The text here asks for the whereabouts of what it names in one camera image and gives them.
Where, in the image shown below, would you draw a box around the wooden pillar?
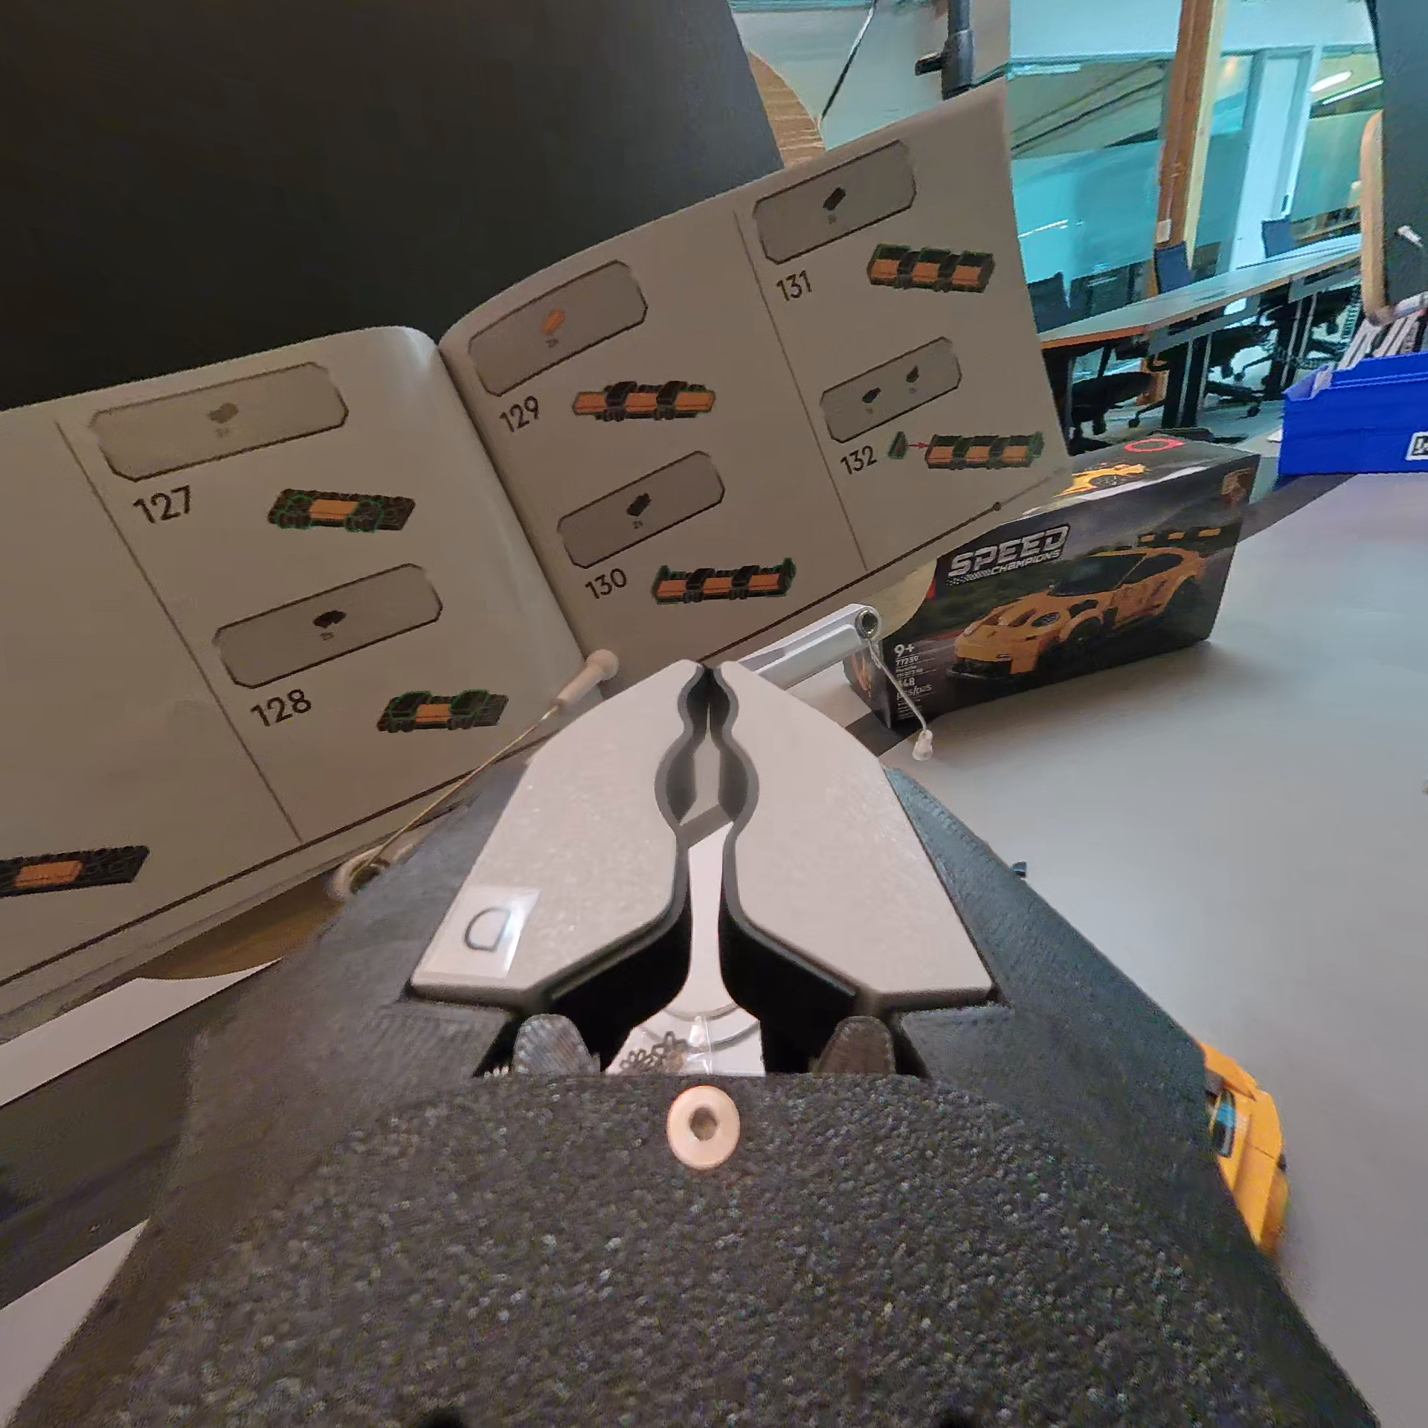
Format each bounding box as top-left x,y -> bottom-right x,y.
1154,0 -> 1216,281

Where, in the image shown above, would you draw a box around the row of dark office chairs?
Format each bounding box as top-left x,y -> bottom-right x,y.
1023,213 -> 1385,448

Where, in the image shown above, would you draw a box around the black hanging pole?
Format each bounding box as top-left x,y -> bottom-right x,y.
916,0 -> 985,104

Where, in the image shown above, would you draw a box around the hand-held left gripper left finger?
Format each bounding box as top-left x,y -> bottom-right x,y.
409,659 -> 715,1073

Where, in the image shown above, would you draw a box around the yellow lego car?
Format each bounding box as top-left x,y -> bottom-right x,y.
1194,1041 -> 1293,1260

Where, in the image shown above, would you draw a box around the white book stand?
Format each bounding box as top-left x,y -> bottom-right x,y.
327,603 -> 939,1079

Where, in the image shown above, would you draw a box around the long grey desk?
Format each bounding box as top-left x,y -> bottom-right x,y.
1036,240 -> 1368,426

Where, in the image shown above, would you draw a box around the stacked blue plastic bins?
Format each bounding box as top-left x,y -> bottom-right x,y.
1276,351 -> 1428,477

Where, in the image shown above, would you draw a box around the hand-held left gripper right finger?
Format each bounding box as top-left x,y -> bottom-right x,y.
713,660 -> 994,1073

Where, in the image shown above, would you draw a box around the lego set box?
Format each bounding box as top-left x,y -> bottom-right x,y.
853,436 -> 1261,733

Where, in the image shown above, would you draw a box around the lego instruction booklet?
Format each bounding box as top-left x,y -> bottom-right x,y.
0,87 -> 1055,988

